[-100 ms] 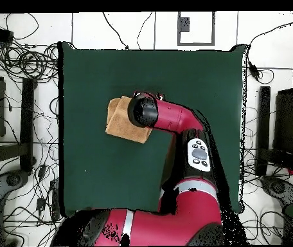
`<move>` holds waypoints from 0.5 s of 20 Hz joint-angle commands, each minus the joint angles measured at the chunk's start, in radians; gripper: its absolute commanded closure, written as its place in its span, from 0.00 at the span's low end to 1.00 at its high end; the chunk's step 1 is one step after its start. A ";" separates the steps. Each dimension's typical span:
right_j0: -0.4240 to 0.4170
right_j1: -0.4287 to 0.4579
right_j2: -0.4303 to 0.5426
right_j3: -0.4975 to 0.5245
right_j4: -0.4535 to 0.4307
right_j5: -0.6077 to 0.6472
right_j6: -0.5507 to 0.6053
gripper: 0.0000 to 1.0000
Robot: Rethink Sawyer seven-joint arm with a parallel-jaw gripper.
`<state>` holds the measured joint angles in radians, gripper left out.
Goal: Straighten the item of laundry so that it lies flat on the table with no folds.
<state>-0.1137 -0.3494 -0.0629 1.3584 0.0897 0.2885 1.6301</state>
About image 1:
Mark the black power adapter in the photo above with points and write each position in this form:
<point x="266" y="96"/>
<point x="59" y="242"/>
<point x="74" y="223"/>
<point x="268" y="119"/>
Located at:
<point x="254" y="70"/>

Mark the small grey box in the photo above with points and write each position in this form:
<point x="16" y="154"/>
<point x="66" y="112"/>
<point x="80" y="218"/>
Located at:
<point x="184" y="24"/>

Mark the dark green table cloth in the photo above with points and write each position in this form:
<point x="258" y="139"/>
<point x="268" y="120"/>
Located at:
<point x="97" y="167"/>

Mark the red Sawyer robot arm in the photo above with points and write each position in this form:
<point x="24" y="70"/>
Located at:
<point x="172" y="115"/>

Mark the grey chair base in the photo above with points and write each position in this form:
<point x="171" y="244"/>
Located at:
<point x="280" y="187"/>
<point x="12" y="180"/>

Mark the grey rectangular floor frame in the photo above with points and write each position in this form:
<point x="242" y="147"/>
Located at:
<point x="195" y="43"/>

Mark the tan terry towel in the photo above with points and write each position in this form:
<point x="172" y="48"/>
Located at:
<point x="120" y="126"/>

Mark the black metal stand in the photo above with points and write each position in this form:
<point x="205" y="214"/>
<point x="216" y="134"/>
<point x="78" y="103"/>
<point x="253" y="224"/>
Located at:
<point x="27" y="115"/>
<point x="263" y="115"/>

